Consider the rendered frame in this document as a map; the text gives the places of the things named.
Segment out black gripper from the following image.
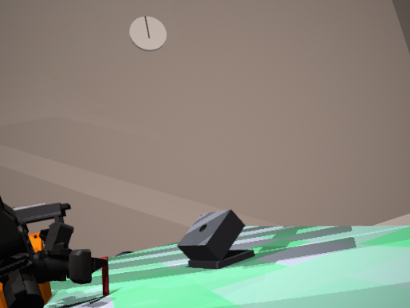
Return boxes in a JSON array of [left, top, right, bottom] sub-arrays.
[[33, 249, 108, 284]]

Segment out dark red peg with grey band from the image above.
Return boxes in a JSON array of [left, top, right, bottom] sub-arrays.
[[101, 256, 109, 296]]

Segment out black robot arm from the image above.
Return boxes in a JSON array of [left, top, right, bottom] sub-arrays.
[[0, 196, 74, 308]]

